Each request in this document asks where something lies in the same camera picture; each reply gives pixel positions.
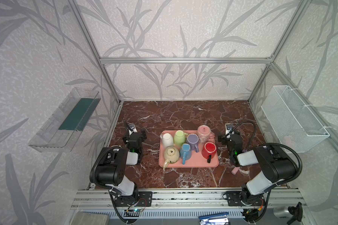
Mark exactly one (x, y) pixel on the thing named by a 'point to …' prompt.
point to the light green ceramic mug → (179, 137)
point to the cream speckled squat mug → (171, 154)
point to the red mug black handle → (209, 151)
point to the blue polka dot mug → (185, 152)
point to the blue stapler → (217, 219)
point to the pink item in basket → (288, 140)
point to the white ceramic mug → (167, 140)
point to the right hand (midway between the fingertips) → (227, 129)
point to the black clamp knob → (297, 211)
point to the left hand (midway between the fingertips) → (134, 130)
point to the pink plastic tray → (196, 160)
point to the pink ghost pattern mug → (205, 134)
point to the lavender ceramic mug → (193, 139)
